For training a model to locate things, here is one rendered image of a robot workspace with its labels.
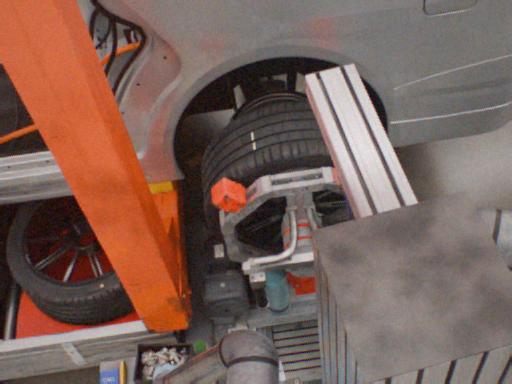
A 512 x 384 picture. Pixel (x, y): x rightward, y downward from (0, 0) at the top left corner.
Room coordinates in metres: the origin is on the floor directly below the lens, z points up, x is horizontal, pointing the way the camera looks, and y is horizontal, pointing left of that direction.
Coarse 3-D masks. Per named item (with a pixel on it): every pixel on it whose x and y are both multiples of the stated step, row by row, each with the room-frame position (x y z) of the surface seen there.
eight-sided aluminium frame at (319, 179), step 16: (272, 176) 1.35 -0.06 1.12; (288, 176) 1.34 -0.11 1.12; (304, 176) 1.34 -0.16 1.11; (320, 176) 1.33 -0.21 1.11; (336, 176) 1.32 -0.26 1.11; (256, 192) 1.32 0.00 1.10; (272, 192) 1.30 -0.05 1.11; (288, 192) 1.30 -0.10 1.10; (224, 224) 1.30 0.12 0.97; (224, 240) 1.31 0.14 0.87; (240, 256) 1.30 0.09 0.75; (256, 256) 1.33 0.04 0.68
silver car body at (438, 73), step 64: (128, 0) 1.70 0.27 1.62; (192, 0) 1.69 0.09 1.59; (256, 0) 1.68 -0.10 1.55; (320, 0) 1.67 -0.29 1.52; (384, 0) 1.66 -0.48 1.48; (448, 0) 1.66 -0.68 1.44; (0, 64) 2.44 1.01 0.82; (128, 64) 1.73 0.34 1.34; (192, 64) 1.68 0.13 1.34; (384, 64) 1.66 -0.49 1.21; (448, 64) 1.66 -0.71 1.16; (0, 128) 2.07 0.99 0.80; (128, 128) 1.72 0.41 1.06; (448, 128) 1.66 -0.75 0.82; (0, 192) 1.71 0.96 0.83; (64, 192) 1.70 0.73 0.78
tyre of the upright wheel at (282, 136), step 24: (240, 120) 1.59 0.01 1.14; (264, 120) 1.55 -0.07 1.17; (288, 120) 1.52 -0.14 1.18; (312, 120) 1.52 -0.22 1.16; (216, 144) 1.57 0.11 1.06; (240, 144) 1.49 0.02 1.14; (264, 144) 1.45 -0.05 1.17; (288, 144) 1.42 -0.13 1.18; (312, 144) 1.41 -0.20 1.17; (216, 168) 1.48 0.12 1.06; (240, 168) 1.40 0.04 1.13; (264, 168) 1.38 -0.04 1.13; (288, 168) 1.38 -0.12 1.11; (216, 216) 1.39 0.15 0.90; (240, 240) 1.39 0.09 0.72
